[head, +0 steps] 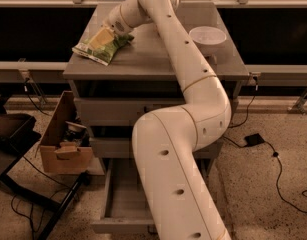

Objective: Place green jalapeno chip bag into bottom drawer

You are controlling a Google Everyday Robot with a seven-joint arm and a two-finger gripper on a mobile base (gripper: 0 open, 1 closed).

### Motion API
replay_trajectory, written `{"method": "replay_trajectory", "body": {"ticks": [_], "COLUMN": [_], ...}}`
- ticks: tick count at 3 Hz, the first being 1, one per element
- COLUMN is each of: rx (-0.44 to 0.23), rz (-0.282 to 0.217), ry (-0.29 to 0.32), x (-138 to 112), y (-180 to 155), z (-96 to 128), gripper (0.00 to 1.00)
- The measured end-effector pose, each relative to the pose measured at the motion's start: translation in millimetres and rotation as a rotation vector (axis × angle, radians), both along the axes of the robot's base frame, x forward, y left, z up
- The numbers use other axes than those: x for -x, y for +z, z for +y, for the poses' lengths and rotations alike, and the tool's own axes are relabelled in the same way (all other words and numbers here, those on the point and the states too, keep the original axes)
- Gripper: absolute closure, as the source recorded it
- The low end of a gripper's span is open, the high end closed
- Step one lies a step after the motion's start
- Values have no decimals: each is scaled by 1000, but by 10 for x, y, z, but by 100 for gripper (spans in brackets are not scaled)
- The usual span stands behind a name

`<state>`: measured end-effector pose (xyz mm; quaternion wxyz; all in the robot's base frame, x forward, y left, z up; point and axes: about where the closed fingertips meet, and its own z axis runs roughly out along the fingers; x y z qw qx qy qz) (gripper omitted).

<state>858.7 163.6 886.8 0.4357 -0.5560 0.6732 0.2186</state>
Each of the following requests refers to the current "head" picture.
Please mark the jar in cardboard box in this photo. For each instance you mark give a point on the jar in cardboard box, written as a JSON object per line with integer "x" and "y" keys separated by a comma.
{"x": 76, "y": 133}

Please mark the grey middle drawer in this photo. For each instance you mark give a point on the grey middle drawer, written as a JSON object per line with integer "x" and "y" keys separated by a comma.
{"x": 121, "y": 148}

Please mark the grey drawer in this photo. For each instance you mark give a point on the grey drawer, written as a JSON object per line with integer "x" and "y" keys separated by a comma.
{"x": 124, "y": 207}
{"x": 126, "y": 111}
{"x": 121, "y": 148}

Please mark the grey drawer cabinet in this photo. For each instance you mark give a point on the grey drawer cabinet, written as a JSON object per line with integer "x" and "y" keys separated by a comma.
{"x": 142, "y": 69}

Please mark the white bowl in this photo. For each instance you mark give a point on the white bowl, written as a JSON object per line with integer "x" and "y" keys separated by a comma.
{"x": 208, "y": 39}

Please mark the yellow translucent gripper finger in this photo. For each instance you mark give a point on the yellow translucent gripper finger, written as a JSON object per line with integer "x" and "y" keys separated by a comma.
{"x": 103, "y": 37}

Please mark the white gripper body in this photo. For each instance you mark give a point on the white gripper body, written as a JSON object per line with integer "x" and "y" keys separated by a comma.
{"x": 114, "y": 23}

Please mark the black stand frame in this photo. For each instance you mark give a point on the black stand frame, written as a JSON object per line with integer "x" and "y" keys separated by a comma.
{"x": 9, "y": 156}

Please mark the green jalapeno chip bag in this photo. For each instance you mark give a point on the green jalapeno chip bag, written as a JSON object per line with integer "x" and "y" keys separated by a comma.
{"x": 103, "y": 55}

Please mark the cardboard box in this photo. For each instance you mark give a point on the cardboard box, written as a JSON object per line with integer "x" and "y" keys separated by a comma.
{"x": 60, "y": 156}

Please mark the black power adapter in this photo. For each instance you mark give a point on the black power adapter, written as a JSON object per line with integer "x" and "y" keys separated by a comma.
{"x": 253, "y": 140}

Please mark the grey top drawer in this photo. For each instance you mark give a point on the grey top drawer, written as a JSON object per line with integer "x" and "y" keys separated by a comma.
{"x": 126, "y": 111}

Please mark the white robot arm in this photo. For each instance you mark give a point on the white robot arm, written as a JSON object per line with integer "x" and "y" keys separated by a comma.
{"x": 164, "y": 140}

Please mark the grey bottom drawer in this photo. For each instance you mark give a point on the grey bottom drawer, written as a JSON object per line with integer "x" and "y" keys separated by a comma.
{"x": 124, "y": 207}

